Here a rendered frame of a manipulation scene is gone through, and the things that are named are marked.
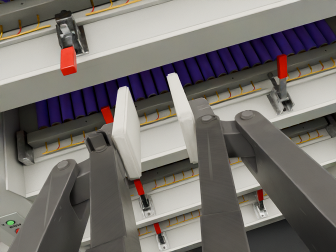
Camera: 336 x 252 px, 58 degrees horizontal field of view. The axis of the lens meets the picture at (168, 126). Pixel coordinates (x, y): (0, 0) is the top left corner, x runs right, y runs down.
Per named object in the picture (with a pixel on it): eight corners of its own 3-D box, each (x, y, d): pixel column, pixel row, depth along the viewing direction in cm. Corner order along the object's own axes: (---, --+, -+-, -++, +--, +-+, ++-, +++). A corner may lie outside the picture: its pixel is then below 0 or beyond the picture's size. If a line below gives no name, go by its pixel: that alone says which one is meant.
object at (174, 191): (342, 162, 68) (376, 138, 56) (81, 246, 65) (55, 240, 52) (300, 90, 77) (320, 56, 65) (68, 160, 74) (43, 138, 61)
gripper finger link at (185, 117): (178, 118, 15) (193, 114, 15) (165, 74, 21) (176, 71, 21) (191, 165, 16) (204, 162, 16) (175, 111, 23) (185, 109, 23)
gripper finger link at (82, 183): (124, 192, 15) (65, 208, 15) (126, 140, 19) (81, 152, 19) (114, 168, 14) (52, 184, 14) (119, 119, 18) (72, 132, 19)
